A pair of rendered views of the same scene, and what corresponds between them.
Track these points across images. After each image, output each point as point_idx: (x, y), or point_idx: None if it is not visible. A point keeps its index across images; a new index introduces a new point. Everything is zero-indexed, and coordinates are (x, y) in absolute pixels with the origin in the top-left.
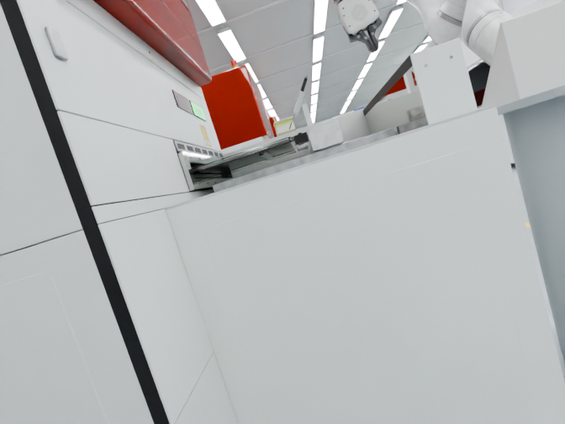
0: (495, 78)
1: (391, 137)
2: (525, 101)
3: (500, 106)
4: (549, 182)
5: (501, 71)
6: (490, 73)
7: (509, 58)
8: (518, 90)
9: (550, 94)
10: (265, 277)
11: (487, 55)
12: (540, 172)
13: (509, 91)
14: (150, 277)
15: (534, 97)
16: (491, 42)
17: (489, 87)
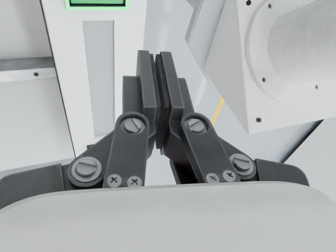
0: (230, 60)
1: (39, 163)
2: (202, 71)
3: (195, 56)
4: (188, 2)
5: (227, 77)
6: (239, 58)
7: (225, 99)
8: (208, 75)
9: (208, 82)
10: None
11: (305, 36)
12: (190, 4)
13: (212, 65)
14: None
15: (205, 76)
16: (314, 59)
17: (233, 37)
